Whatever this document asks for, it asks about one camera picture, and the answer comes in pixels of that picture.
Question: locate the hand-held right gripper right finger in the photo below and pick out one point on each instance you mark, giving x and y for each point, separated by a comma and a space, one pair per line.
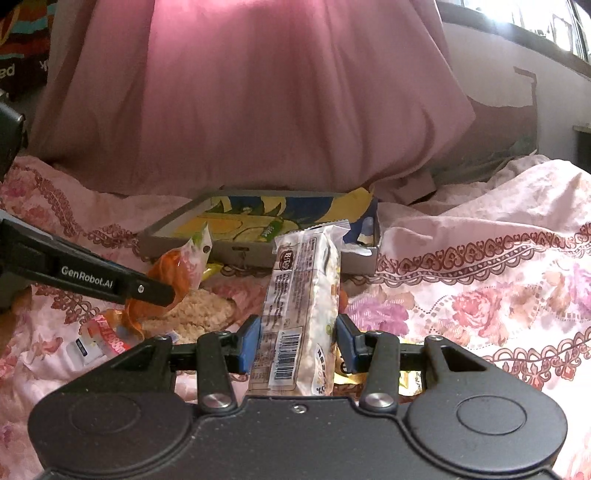
346, 344

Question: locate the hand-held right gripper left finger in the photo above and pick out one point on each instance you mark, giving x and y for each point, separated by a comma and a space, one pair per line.
249, 344

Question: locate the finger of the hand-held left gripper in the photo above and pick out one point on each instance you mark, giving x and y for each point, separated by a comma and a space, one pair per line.
87, 272

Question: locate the red snack packet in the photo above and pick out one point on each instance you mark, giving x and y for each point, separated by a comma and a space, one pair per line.
108, 334

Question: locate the white clear snack bar packet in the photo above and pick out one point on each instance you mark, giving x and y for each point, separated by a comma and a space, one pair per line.
300, 295

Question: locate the foil snack pouch with hole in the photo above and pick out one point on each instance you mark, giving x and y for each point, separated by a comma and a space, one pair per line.
175, 272

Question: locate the grey shallow box yellow-blue print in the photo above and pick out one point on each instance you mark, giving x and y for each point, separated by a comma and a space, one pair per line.
221, 254

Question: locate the green sausage stick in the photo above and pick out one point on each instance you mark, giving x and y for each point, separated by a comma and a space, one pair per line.
270, 229

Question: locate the clear rice cracker packet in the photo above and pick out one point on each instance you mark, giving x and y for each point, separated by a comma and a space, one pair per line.
194, 309

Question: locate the yellow snack packet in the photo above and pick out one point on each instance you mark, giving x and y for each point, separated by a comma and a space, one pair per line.
210, 271

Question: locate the pink floral bedsheet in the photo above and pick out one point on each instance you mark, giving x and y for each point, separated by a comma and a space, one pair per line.
485, 277

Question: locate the pink duvet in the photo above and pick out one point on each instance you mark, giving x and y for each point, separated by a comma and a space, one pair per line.
254, 92

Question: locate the grey-green pillow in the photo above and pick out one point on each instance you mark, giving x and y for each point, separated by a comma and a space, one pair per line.
498, 138

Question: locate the dark painted cabinet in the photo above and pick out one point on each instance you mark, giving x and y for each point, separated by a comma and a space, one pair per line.
582, 147

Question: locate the window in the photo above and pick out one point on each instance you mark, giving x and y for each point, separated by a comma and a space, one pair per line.
531, 18

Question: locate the wall poster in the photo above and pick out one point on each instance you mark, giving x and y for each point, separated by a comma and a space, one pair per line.
23, 55

